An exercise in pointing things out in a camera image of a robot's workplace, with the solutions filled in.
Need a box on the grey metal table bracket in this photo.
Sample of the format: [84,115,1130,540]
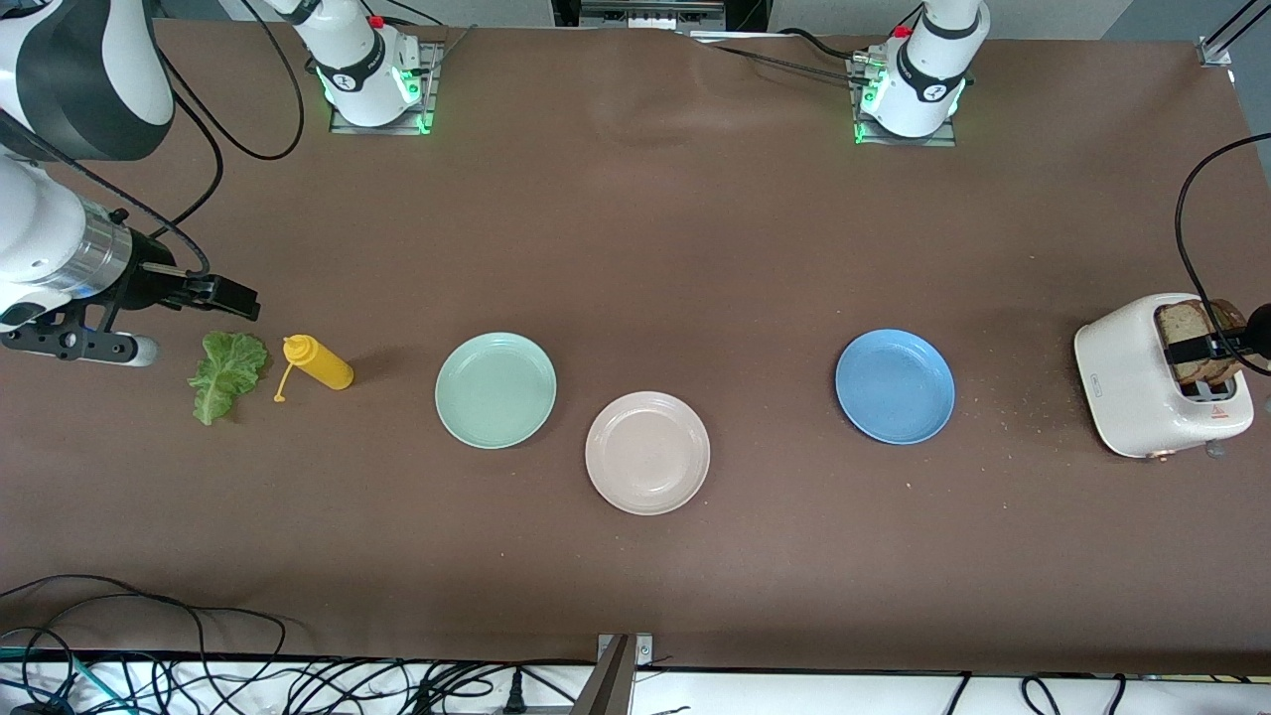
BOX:
[571,634,654,715]

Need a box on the beige plate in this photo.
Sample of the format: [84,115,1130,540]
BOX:
[584,391,711,516]

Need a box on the mint green plate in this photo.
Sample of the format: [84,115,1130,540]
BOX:
[435,332,558,450]

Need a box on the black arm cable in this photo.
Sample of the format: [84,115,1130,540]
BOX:
[1175,132,1271,378]
[0,0,305,279]

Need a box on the grey power strip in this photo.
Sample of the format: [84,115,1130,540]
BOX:
[579,0,728,31]

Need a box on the teal cable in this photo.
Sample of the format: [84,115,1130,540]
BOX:
[0,645,135,715]

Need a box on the black base power cable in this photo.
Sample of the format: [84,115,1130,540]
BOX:
[695,28,870,82]

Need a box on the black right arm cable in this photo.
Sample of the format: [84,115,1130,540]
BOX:
[0,0,305,279]

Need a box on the white toaster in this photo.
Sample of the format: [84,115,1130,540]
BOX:
[1073,292,1255,463]

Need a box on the long black looped cable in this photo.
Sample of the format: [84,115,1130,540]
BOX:
[0,574,289,715]

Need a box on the brown bread slice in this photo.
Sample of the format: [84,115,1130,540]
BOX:
[1209,298,1254,384]
[1154,301,1220,386]

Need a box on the yellow mustard squeeze bottle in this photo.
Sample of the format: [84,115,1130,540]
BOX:
[274,335,354,404]

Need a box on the green lettuce leaf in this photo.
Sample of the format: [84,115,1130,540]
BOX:
[188,331,270,426]

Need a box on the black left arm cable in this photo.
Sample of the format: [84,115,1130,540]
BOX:
[1175,132,1271,378]

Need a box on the blue plate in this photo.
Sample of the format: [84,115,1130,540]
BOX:
[835,329,956,445]

